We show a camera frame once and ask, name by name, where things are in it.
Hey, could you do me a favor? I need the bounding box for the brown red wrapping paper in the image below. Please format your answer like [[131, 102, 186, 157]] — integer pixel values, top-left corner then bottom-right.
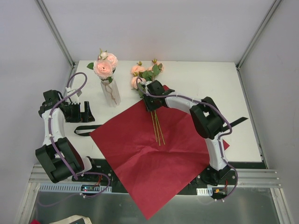
[[90, 85, 231, 221]]

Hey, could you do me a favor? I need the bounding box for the white ribbed ceramic vase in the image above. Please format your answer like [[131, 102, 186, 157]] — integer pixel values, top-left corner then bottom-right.
[[100, 79, 121, 107]]

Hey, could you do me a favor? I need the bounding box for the black ribbon with gold print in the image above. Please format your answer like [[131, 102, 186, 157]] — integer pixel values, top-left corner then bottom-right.
[[74, 117, 248, 137]]

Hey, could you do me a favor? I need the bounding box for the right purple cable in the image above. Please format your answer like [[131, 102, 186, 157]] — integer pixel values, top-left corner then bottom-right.
[[136, 77, 239, 203]]

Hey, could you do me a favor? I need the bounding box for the right white cable duct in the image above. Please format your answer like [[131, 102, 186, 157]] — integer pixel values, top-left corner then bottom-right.
[[196, 187, 227, 196]]

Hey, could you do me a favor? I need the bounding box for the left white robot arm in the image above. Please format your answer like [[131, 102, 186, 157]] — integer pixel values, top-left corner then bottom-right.
[[36, 90, 99, 183]]

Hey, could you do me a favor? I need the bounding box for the red object at bottom edge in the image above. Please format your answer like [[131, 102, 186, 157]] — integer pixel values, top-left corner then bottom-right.
[[30, 219, 41, 224]]

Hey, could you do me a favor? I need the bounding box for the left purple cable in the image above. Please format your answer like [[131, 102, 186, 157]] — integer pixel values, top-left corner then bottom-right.
[[37, 72, 112, 207]]

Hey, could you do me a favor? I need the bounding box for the left aluminium frame post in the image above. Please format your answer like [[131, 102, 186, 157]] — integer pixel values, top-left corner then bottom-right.
[[35, 0, 75, 69]]

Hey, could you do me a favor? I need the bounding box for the right aluminium frame post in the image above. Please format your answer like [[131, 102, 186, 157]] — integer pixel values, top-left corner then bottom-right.
[[235, 0, 285, 70]]

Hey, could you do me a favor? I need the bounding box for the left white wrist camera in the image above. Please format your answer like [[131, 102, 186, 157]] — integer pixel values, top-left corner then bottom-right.
[[65, 87, 82, 104]]

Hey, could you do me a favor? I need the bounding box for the light pink rose stem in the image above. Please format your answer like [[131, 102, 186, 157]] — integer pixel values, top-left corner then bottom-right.
[[87, 49, 118, 83]]

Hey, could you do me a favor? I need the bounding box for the left white cable duct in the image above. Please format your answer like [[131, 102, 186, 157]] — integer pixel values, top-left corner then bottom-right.
[[39, 183, 112, 194]]

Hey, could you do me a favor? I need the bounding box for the white cable duct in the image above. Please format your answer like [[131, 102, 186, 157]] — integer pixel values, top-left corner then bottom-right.
[[39, 183, 112, 194], [196, 187, 227, 196]]

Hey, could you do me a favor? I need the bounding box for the purple cable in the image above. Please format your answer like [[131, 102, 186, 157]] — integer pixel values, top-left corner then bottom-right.
[[37, 72, 112, 207], [136, 77, 239, 203]]

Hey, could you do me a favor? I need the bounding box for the aluminium frame post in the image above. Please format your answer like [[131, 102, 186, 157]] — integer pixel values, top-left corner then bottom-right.
[[235, 0, 285, 70], [35, 0, 75, 69]]

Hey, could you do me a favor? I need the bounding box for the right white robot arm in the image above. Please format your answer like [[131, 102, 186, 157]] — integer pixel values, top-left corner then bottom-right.
[[137, 80, 232, 186]]

